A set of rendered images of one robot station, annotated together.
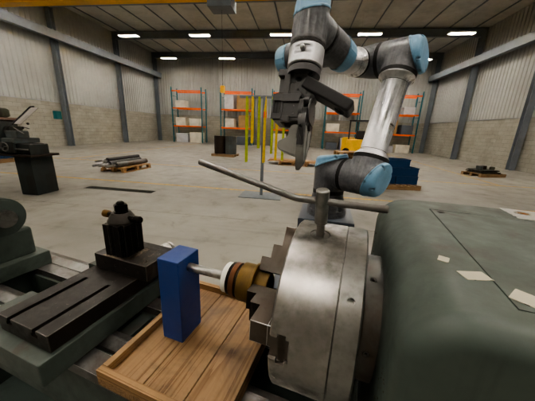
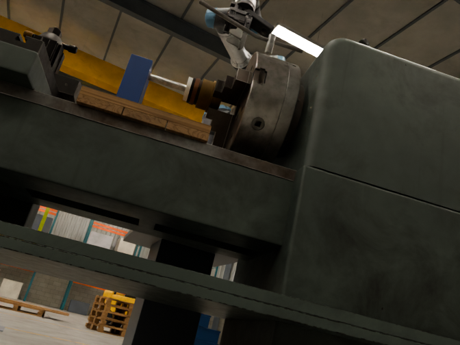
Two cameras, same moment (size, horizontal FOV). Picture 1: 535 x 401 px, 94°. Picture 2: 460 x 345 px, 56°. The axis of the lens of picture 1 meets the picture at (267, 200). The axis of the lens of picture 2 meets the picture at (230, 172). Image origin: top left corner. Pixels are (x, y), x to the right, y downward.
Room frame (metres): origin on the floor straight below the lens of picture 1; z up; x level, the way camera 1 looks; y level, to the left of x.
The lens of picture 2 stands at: (-0.52, 0.43, 0.47)
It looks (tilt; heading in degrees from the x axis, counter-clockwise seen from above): 21 degrees up; 332
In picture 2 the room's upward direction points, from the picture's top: 14 degrees clockwise
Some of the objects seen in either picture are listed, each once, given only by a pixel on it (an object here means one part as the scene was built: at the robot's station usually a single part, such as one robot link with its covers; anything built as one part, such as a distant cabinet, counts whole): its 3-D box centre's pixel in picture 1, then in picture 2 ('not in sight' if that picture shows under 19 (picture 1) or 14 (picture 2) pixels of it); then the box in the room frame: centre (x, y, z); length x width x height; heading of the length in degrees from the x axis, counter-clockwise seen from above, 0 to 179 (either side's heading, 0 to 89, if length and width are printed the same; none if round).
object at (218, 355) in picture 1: (205, 336); (142, 143); (0.52, 0.15, 0.89); 0.36 x 0.30 x 0.04; 160
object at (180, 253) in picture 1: (181, 293); (129, 98); (0.55, 0.21, 1.00); 0.08 x 0.06 x 0.23; 160
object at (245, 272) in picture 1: (250, 282); (205, 94); (0.48, 0.03, 1.08); 0.09 x 0.09 x 0.09; 70
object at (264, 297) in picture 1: (267, 316); (238, 85); (0.37, -0.01, 1.09); 0.12 x 0.11 x 0.05; 160
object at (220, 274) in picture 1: (208, 271); (168, 83); (0.52, 0.13, 1.08); 0.13 x 0.07 x 0.07; 70
